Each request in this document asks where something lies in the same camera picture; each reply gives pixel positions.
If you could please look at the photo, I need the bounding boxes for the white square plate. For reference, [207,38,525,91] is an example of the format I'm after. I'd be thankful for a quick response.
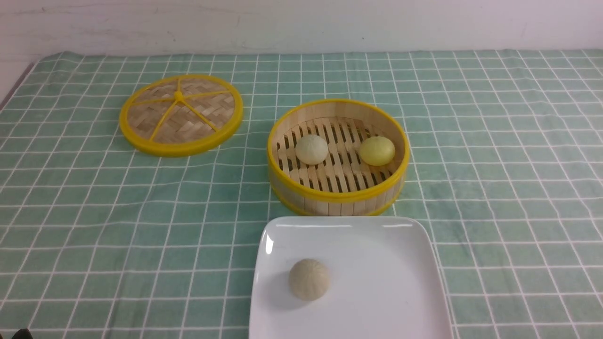
[248,216,454,339]

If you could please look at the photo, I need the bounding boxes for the beige steamed bun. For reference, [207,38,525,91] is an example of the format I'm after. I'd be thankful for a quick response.
[288,259,330,302]

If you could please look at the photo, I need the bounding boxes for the green checkered tablecloth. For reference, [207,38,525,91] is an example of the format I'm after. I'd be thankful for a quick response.
[0,49,603,339]

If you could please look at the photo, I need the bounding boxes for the yellow bamboo steamer basket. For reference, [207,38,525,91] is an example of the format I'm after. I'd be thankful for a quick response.
[267,98,410,216]

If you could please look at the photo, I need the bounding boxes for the yellow bamboo steamer lid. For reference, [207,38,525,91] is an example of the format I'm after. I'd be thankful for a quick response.
[119,74,244,157]

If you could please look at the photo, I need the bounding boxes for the yellow steamed bun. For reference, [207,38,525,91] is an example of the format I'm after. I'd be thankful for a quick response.
[359,137,396,167]

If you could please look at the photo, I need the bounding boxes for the white steamed bun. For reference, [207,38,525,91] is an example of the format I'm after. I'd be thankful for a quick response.
[295,135,329,165]

